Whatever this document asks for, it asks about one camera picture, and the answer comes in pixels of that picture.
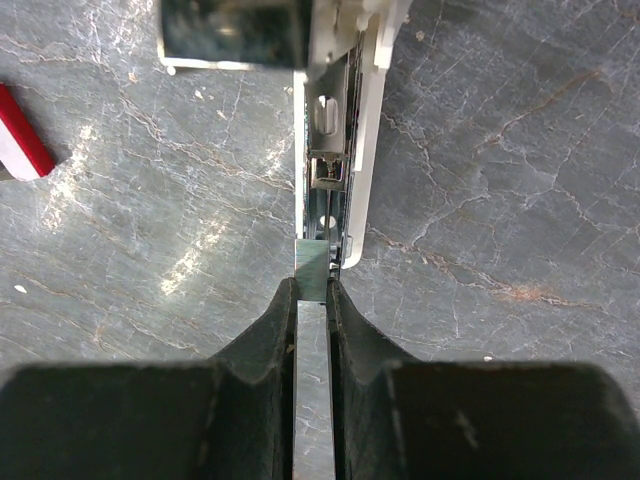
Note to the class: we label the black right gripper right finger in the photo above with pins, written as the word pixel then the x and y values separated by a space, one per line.
pixel 397 417

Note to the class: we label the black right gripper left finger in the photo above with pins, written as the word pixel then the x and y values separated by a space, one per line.
pixel 230 416

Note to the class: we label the silver staple strip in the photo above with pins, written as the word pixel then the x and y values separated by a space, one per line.
pixel 312 262

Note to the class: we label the red white staple box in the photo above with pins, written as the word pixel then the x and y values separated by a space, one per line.
pixel 23 155

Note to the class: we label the white rectangular case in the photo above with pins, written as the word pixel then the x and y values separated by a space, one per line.
pixel 339 53

